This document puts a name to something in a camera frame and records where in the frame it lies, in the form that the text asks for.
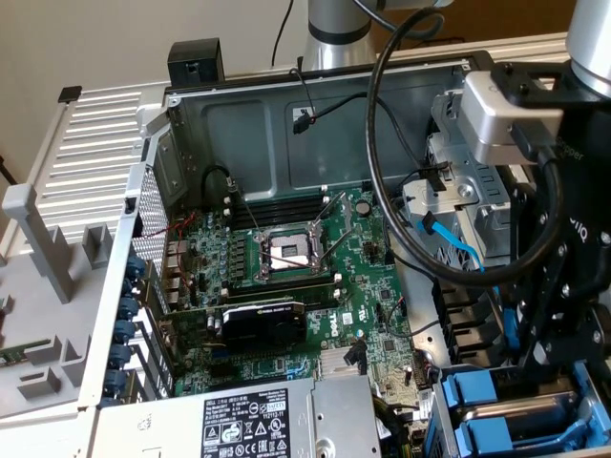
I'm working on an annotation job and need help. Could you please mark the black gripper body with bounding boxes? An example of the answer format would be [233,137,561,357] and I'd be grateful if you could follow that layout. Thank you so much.
[555,98,611,293]

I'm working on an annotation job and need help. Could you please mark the blue SATA wire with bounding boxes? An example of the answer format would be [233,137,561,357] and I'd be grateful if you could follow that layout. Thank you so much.
[501,304,521,353]
[417,211,502,306]

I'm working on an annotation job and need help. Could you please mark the hard disk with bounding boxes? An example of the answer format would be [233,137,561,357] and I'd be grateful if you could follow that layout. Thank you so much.
[453,390,598,457]
[441,364,581,414]

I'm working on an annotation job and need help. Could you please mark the metal disk bay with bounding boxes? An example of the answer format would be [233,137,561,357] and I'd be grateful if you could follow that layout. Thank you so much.
[427,347,611,458]

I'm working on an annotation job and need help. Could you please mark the silver drive cage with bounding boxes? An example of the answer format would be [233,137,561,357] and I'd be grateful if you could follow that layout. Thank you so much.
[402,89,515,261]

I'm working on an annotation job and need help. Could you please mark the green Dell motherboard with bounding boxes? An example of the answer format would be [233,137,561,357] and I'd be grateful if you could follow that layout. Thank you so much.
[164,185,431,421]

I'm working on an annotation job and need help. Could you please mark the brown cardboard box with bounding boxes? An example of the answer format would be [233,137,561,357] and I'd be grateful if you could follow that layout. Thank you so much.
[371,7,574,52]

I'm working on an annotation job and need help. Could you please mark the silver chipset heatsink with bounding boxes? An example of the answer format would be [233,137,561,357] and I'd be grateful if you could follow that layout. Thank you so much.
[318,350,362,381]

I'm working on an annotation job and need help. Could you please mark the thin locking lever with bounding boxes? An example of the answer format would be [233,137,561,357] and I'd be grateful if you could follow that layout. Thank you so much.
[226,176,263,238]
[318,221,355,271]

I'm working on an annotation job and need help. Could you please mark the black RAM slot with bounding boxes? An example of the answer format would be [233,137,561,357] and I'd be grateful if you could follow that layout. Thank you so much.
[223,279,341,291]
[231,215,319,228]
[223,285,343,300]
[228,208,326,219]
[222,199,330,213]
[226,293,343,309]
[223,271,335,283]
[222,193,330,205]

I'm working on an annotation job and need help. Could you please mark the silver socket cover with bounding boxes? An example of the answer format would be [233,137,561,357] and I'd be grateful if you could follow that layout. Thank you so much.
[310,190,355,236]

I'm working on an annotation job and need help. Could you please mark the CPU socket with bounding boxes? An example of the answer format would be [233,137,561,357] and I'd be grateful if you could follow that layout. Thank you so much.
[252,223,335,282]

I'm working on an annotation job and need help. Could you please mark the open metal PC case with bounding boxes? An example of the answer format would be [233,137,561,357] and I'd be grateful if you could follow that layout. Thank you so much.
[75,50,611,458]

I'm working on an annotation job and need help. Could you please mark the black graphics card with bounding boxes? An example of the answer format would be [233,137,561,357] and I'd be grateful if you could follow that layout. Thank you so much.
[160,299,310,355]

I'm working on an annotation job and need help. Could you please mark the silver power supply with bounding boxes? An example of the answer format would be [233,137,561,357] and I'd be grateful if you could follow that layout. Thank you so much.
[94,373,383,458]

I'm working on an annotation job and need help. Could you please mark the black box device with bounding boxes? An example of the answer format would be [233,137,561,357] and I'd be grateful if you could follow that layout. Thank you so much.
[166,37,226,88]

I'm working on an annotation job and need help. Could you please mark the grey parts rack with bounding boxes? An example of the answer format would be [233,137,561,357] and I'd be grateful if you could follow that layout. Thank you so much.
[0,183,120,421]

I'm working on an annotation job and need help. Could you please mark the green RAM stick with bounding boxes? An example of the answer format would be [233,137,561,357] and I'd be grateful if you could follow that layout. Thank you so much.
[0,337,50,367]

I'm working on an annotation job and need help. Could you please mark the black ribbed fan duct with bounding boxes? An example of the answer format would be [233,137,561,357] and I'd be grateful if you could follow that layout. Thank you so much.
[431,274,510,369]

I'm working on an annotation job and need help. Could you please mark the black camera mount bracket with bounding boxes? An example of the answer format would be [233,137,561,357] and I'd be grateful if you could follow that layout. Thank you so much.
[491,59,611,110]

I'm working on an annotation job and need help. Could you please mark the black wire on case floor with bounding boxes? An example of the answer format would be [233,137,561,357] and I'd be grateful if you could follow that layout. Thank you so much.
[393,257,438,283]

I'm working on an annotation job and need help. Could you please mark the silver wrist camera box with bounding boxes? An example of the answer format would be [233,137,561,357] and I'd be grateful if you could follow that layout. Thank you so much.
[460,71,564,166]

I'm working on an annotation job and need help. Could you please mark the black strap on cage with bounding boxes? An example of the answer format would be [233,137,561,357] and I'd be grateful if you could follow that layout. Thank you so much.
[417,161,453,192]

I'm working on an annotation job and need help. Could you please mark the black plug wire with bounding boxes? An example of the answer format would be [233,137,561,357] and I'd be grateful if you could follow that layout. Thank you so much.
[350,341,368,373]

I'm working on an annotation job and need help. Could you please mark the sleeved yellow cable bundle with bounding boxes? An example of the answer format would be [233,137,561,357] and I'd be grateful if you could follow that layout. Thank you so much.
[374,398,416,458]

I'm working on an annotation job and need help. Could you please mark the thick black camera cable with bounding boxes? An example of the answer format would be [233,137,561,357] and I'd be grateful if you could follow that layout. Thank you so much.
[352,0,563,289]

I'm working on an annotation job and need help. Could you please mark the black wire with red band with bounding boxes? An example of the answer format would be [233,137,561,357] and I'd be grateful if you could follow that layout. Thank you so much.
[288,66,431,173]

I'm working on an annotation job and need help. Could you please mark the thin black hanging cable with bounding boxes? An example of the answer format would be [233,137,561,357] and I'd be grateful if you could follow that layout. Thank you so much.
[270,0,295,72]

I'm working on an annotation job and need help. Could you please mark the small black looped wire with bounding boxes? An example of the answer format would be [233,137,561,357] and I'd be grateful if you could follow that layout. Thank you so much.
[202,163,241,198]

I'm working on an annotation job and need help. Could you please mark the thin red fan wire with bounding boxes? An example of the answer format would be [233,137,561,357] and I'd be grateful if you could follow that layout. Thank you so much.
[142,212,198,287]

